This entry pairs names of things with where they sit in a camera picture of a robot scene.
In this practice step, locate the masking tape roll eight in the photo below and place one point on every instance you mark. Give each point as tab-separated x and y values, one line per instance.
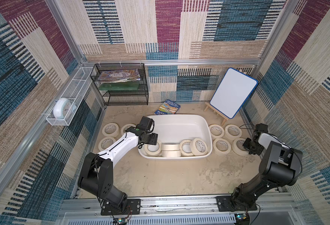
171	154

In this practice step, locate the white wire wall basket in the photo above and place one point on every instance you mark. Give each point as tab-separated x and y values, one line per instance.
75	91

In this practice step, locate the masking tape roll five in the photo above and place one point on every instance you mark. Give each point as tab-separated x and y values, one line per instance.
153	150

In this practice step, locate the blue framed whiteboard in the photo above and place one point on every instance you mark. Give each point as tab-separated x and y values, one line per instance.
232	92

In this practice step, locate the masking tape roll twelve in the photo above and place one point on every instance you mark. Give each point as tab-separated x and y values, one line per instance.
237	147

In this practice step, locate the black wire shelf rack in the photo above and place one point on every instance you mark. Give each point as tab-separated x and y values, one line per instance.
123	98

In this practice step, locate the masking tape roll nine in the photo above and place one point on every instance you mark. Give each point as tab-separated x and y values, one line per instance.
185	148

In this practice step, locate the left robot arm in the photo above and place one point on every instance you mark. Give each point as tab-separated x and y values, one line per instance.
96	175

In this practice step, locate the masking tape roll six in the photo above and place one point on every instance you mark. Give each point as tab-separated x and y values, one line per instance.
105	143

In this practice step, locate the masking tape roll seven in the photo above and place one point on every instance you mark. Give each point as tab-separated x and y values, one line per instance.
170	147

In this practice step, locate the masking tape roll one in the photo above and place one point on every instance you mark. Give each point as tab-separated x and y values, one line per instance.
111	130

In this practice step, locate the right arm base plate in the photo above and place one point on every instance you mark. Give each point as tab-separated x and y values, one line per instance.
226	203

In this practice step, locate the masking tape roll ten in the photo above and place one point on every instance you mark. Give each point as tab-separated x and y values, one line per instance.
198	147

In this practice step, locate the colourful puzzle box on shelf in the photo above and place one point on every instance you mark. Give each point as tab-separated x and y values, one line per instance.
115	76

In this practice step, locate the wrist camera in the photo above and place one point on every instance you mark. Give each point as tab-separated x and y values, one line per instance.
147	124
261	128

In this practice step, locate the masking tape roll four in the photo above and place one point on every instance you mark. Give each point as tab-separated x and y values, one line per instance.
221	147

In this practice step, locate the white round alarm clock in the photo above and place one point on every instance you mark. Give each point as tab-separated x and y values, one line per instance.
63	108

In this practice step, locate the blue treehouse book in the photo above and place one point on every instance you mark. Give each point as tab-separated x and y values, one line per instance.
168	107

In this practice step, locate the wooden easel stand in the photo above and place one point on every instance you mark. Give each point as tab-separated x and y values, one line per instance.
209	106

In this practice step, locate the masking tape roll three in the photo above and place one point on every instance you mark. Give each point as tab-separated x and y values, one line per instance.
232	132

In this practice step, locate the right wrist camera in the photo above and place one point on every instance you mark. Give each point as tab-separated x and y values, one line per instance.
261	128

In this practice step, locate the green board on shelf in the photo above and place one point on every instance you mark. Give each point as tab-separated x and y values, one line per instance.
124	86

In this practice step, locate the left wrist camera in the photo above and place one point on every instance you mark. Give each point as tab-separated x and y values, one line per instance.
147	124

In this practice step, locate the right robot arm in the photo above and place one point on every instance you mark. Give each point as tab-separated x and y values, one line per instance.
281	165

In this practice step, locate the masking tape roll eleven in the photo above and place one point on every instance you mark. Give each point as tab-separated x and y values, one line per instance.
216	131

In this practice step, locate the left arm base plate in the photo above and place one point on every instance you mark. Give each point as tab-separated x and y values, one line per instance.
129	207

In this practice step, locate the masking tape roll two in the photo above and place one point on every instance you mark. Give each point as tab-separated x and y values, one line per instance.
125	127

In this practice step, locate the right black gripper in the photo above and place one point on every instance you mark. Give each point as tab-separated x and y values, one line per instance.
249	145

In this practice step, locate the white plastic storage box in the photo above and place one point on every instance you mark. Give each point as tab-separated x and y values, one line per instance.
174	128

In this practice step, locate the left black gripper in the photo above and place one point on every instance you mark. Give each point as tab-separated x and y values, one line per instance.
153	138

